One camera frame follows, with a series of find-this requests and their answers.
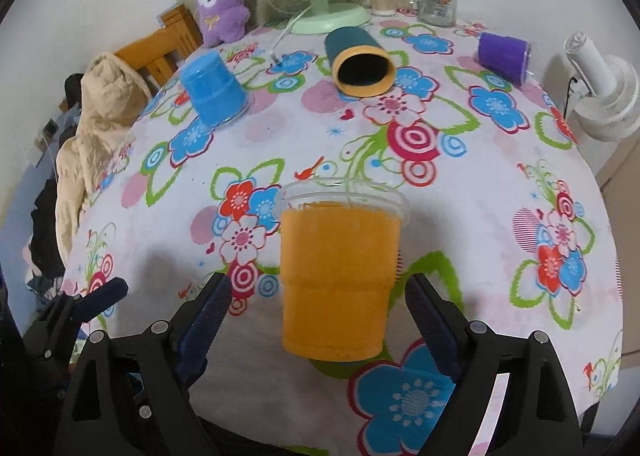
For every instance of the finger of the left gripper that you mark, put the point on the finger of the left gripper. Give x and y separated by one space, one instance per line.
85 309

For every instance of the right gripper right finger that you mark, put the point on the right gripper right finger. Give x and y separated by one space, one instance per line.
537 415

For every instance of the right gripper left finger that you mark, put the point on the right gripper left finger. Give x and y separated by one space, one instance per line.
130 395

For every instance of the orange plastic cup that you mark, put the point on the orange plastic cup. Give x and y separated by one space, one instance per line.
340 241

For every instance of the blue plastic cup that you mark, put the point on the blue plastic cup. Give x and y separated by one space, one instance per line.
215 93

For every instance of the purple plastic cup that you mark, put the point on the purple plastic cup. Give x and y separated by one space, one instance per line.
507 57

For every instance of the teal yellow cylinder cup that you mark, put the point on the teal yellow cylinder cup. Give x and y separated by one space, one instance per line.
360 67

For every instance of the beige jacket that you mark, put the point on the beige jacket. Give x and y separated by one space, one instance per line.
113 95

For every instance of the floral tablecloth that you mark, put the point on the floral tablecloth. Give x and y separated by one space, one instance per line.
506 221

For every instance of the wooden chair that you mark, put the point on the wooden chair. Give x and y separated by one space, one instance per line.
157 54

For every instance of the white floor fan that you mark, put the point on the white floor fan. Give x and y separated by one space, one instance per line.
604 92

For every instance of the purple plush toy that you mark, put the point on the purple plush toy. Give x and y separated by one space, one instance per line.
222 21

